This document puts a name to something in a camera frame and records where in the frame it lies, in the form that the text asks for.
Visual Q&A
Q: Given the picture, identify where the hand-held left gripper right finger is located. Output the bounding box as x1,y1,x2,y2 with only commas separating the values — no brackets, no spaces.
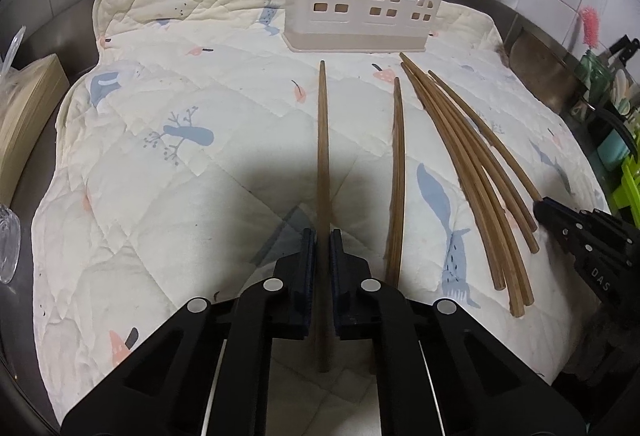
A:
330,228,586,436

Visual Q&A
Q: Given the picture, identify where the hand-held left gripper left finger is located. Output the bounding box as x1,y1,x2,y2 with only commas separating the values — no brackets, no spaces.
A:
60,227,317,436

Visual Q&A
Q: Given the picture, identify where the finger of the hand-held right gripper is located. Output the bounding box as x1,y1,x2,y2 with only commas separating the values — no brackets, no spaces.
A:
580,210,640,247
534,197,626,267

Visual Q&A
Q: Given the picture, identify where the bundle of wooden chopsticks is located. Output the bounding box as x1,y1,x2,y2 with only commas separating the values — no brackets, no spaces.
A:
399,52,543,317

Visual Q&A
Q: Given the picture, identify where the long brown chopstick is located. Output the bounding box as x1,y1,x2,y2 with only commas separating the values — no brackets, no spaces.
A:
316,60,333,373
382,77,406,289

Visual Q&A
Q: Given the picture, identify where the person's right hand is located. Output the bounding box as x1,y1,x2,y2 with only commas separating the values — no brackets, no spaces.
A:
565,308,640,389

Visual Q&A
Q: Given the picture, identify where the green plastic rack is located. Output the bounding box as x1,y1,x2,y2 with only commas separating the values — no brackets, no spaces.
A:
607,151,640,222

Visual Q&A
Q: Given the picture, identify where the teal plastic cup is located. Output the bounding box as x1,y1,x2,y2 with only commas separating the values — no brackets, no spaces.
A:
597,126,633,172

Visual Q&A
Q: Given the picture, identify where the white plastic spoon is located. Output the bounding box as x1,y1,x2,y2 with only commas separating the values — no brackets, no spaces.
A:
612,68,640,117

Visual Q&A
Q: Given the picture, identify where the quilted printed cream mat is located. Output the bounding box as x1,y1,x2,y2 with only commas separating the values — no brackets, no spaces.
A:
31,0,612,412

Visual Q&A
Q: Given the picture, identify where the green glass jar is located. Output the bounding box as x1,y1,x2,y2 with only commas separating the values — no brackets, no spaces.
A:
575,51,613,104

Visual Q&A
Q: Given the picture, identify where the pink bottle brush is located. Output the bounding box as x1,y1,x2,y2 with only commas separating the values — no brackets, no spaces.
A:
579,6,601,49

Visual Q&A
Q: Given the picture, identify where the clear glass jar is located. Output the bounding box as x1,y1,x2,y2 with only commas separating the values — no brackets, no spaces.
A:
0,205,21,284

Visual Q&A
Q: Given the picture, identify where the stack of beige paper sheets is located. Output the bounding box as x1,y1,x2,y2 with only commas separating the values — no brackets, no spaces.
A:
0,56,71,202

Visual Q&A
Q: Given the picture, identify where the black handled knife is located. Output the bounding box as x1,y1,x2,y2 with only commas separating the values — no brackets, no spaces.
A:
609,35,640,67

